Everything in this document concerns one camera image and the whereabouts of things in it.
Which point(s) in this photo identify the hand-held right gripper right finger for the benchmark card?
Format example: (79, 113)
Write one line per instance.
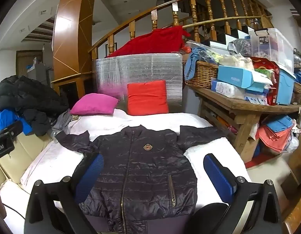
(219, 178)

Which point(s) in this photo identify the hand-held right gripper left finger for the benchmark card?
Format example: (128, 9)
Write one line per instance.
(89, 175)

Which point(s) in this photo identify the dark puffer jacket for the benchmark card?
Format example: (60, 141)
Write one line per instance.
(140, 175)

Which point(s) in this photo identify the blue jacket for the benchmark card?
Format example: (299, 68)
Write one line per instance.
(2, 119)

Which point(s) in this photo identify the cream leather sofa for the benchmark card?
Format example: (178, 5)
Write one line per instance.
(26, 148)

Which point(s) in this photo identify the black garment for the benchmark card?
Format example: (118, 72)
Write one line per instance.
(38, 124)

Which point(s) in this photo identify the black puffer coat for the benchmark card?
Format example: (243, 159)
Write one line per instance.
(26, 95)

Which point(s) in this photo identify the grey garment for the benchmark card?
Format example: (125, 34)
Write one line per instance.
(61, 121)

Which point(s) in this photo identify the stack of folded cloths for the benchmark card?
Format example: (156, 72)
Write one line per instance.
(272, 136)

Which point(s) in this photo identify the pink pillow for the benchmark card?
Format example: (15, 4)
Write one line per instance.
(94, 104)

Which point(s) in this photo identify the wooden table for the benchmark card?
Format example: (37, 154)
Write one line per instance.
(238, 104)

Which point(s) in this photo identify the white textured blanket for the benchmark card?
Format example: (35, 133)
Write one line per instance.
(150, 119)

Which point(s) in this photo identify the wooden door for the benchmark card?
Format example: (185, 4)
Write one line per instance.
(24, 57)

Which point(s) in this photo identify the white printed tissue pack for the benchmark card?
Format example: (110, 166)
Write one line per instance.
(228, 90)

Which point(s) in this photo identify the wooden cabinet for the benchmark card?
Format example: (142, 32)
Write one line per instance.
(67, 78)

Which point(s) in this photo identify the red pillow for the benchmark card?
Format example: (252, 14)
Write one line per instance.
(148, 97)

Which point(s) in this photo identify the blue cardboard box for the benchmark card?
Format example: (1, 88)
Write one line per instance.
(234, 75)

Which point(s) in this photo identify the wicker basket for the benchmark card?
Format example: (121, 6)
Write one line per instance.
(201, 74)

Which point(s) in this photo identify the light blue plastic bin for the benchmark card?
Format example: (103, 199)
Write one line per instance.
(285, 87)

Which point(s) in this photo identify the white plastic bag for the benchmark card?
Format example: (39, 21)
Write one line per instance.
(234, 61)

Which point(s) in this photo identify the light blue cloth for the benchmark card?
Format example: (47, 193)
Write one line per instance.
(190, 63)

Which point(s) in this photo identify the silver foil insulation mat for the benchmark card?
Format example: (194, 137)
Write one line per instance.
(140, 68)

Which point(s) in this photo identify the red gift bag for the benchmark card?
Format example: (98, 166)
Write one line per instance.
(267, 65)

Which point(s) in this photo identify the wooden column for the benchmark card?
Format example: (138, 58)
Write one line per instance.
(70, 29)

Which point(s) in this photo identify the dark patterned plastic bag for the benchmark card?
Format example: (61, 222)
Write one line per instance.
(240, 46)

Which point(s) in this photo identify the clear plastic storage box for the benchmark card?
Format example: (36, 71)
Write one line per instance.
(274, 46)

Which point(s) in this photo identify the red cloth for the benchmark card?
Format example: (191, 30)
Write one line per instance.
(153, 41)

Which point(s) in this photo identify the wooden stair railing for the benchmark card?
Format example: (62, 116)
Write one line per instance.
(208, 7)

